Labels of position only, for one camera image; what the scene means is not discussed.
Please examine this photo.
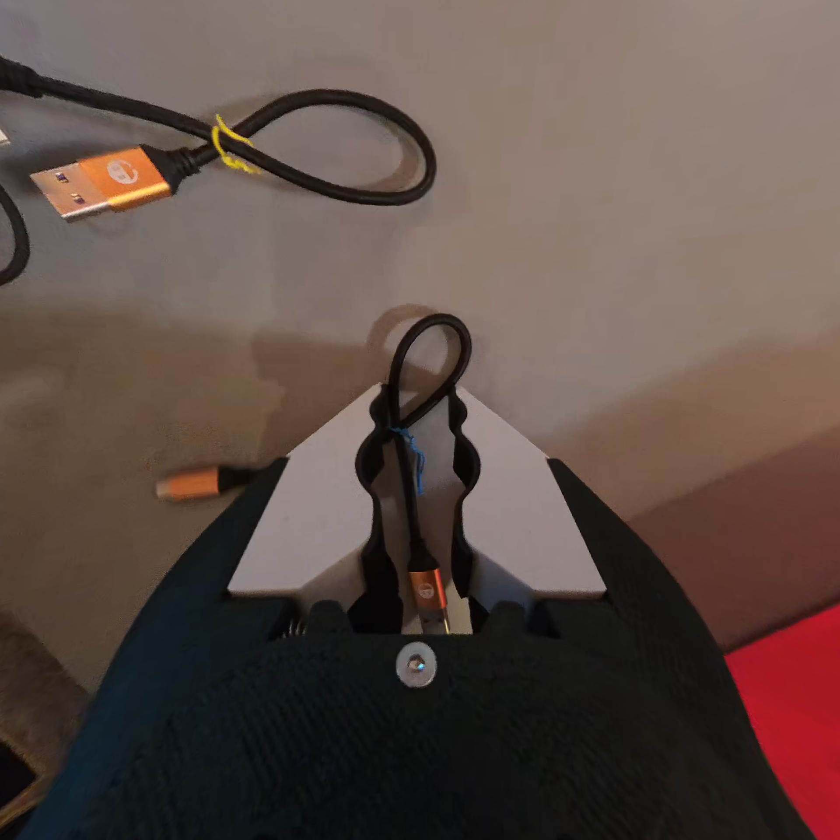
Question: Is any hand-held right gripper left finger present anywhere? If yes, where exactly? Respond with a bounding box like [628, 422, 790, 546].
[226, 382, 404, 636]

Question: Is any black cable with blue tie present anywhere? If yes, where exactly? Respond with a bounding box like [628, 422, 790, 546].
[156, 314, 473, 636]

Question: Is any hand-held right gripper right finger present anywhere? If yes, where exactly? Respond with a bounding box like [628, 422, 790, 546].
[449, 386, 609, 636]

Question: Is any black cable with yellow tie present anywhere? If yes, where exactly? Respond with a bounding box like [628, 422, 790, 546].
[0, 56, 437, 224]

